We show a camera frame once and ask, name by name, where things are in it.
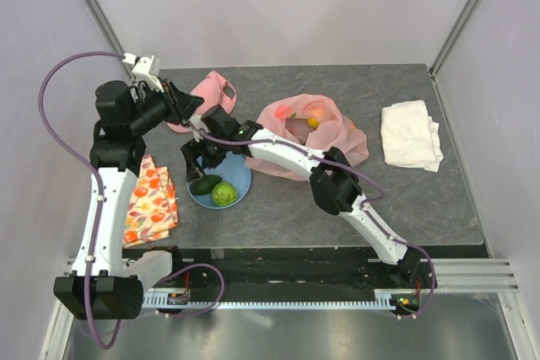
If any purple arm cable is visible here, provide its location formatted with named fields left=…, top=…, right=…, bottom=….
left=36, top=50, right=224, bottom=351
left=187, top=119, right=435, bottom=320

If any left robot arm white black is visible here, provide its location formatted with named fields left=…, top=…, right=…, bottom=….
left=53, top=80, right=203, bottom=320

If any fake yellow orange fruit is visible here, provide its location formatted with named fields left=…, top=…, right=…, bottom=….
left=306, top=117, right=319, bottom=129

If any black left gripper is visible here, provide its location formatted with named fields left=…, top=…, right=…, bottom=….
left=127, top=76, right=204, bottom=135

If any fake green custard apple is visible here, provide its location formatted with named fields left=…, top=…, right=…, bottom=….
left=210, top=181, right=238, bottom=207

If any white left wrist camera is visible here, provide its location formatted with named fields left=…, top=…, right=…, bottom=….
left=122, top=53, right=165, bottom=93

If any pink plastic bag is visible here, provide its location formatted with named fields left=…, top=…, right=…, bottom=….
left=256, top=94, right=369, bottom=166

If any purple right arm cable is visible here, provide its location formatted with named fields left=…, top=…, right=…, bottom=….
left=187, top=119, right=435, bottom=320

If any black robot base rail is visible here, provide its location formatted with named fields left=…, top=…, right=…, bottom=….
left=163, top=245, right=437, bottom=302

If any white folded towel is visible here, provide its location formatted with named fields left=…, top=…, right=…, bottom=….
left=381, top=99, right=444, bottom=173

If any aluminium frame post right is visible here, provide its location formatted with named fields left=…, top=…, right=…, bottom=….
left=429, top=0, right=482, bottom=80

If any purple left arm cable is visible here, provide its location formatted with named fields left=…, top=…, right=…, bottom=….
left=36, top=50, right=224, bottom=351

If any aluminium frame post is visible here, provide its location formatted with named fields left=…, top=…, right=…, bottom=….
left=429, top=0, right=482, bottom=80
left=58, top=0, right=138, bottom=83

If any aluminium frame post left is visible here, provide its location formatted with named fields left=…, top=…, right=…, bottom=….
left=58, top=0, right=138, bottom=83

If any fake dark green avocado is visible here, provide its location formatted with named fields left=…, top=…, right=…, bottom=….
left=189, top=175, right=222, bottom=196

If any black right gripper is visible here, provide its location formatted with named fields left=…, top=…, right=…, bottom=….
left=181, top=128, right=229, bottom=181

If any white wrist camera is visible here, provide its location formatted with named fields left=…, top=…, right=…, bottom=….
left=188, top=114, right=209, bottom=142
left=122, top=53, right=165, bottom=93

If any white slotted cable duct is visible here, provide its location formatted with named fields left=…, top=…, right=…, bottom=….
left=142, top=288, right=419, bottom=311

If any pink baseball cap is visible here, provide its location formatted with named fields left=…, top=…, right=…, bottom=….
left=191, top=71, right=237, bottom=130

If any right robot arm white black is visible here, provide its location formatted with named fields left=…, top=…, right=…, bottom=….
left=180, top=105, right=422, bottom=287

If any blue plastic bowl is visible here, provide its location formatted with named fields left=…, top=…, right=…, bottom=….
left=186, top=153, right=251, bottom=210

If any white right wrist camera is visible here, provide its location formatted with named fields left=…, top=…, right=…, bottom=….
left=188, top=114, right=209, bottom=142

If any floral orange folded cloth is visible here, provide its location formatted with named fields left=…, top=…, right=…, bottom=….
left=123, top=154, right=179, bottom=248

